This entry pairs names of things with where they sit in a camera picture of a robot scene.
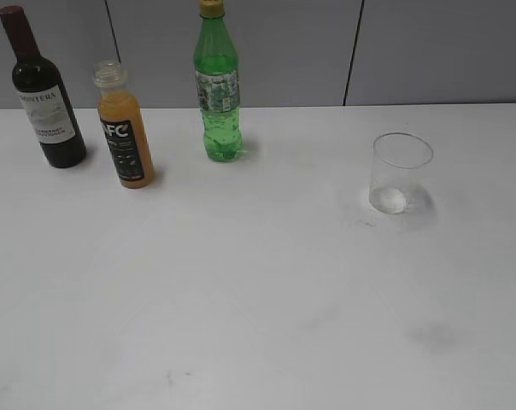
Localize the NFC orange juice bottle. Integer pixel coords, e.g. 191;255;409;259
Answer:
92;61;155;189

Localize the transparent plastic cup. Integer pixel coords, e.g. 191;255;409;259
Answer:
368;132;434;214

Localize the red wine bottle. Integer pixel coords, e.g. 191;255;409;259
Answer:
0;5;87;168

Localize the green soda bottle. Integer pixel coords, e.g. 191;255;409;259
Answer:
193;0;243;162

